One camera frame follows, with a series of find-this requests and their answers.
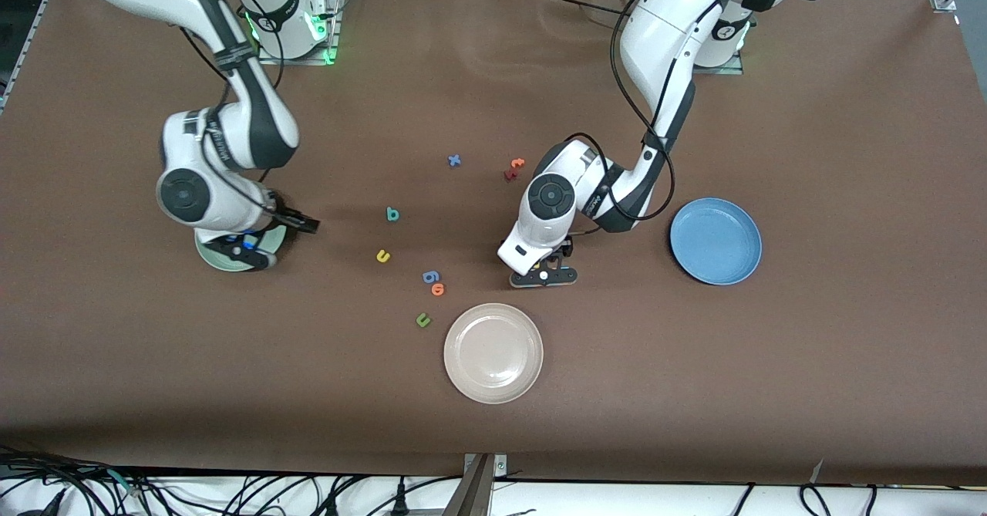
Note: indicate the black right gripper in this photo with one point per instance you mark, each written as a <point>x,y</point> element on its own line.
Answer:
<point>287,217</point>

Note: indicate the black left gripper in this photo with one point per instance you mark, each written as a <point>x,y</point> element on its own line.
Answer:
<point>567,251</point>

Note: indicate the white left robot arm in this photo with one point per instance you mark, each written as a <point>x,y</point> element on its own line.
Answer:
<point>663,30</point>

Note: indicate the green plate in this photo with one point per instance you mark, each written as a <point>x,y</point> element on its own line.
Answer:
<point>279,240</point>

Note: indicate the beige plate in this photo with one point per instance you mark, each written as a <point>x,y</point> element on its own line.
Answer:
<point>493,354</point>

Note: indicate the blue letter g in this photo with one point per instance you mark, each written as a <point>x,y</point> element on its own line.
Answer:
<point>429,276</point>

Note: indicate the blue plate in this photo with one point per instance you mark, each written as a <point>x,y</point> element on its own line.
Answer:
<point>715,241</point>

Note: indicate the green letter u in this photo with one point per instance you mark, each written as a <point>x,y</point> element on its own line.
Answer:
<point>422,320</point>

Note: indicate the black power plug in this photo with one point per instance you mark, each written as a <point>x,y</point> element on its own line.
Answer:
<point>399,504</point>

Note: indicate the white paper tag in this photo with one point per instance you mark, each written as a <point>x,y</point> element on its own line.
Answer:
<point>818,470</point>

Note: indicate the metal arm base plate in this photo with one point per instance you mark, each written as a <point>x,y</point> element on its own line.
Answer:
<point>725,71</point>
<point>293,61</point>

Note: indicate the small metal bracket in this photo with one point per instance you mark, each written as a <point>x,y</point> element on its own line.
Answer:
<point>500,466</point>

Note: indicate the aluminium profile post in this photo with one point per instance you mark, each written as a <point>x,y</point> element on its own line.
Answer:
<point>472,493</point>

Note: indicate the aluminium table edge rail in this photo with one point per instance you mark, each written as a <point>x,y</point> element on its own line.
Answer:
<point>35,38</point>

